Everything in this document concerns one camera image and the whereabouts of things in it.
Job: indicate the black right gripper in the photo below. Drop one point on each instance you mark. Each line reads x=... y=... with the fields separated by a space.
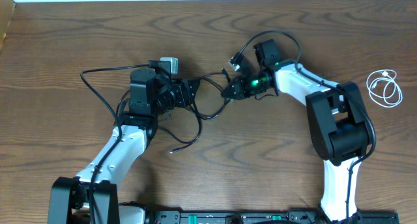
x=241 y=93

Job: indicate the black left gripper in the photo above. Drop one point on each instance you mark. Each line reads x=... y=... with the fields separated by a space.
x=181 y=92

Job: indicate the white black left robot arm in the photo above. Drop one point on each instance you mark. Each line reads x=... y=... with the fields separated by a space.
x=153 y=92

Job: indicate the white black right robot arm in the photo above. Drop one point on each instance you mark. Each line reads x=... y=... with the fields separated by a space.
x=340 y=129

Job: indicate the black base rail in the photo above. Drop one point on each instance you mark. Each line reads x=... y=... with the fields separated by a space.
x=291 y=216

